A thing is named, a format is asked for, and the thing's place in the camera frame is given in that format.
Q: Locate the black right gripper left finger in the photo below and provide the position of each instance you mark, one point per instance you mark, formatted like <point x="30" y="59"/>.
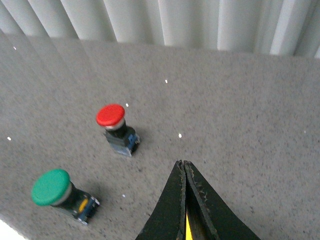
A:
<point x="168" y="219"/>

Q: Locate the red push button switch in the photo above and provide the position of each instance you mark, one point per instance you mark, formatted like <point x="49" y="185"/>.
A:
<point x="122" y="138"/>

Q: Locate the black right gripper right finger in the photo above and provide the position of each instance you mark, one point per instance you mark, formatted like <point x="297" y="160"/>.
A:
<point x="209" y="217"/>

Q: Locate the white pleated curtain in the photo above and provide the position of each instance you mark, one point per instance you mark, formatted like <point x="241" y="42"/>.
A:
<point x="273" y="27"/>

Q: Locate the green push button switch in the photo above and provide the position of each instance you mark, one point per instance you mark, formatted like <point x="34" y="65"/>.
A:
<point x="54" y="188"/>

